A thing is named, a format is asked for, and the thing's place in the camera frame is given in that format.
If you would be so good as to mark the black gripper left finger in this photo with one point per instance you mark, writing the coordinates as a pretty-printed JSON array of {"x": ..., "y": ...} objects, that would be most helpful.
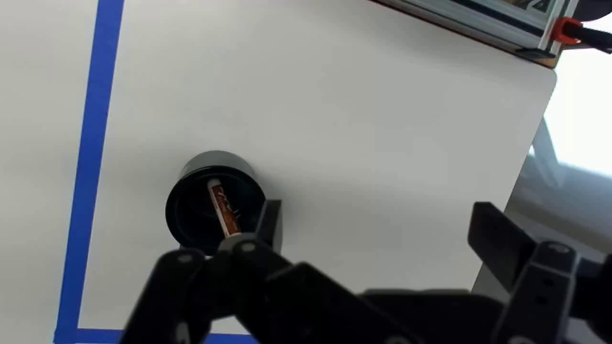
[{"x": 277, "y": 301}]

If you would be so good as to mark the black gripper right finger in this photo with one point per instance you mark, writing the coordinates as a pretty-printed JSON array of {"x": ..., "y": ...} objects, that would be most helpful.
[{"x": 550, "y": 284}]

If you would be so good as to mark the red Expo dry-erase marker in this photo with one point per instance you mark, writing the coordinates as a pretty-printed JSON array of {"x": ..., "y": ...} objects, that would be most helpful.
[{"x": 223, "y": 208}]

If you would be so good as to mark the dark blue ceramic mug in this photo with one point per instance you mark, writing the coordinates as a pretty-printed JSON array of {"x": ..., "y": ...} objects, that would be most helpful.
[{"x": 192, "y": 215}]

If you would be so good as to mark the blue tape line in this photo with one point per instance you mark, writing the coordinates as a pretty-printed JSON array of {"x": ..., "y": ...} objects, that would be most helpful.
[{"x": 154, "y": 101}]

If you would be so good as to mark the orange and black clamp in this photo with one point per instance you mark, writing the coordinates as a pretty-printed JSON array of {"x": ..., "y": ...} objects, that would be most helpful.
[{"x": 573, "y": 34}]

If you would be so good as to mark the aluminium extrusion rail frame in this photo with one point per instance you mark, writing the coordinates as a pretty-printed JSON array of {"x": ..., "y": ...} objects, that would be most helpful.
[{"x": 520, "y": 28}]

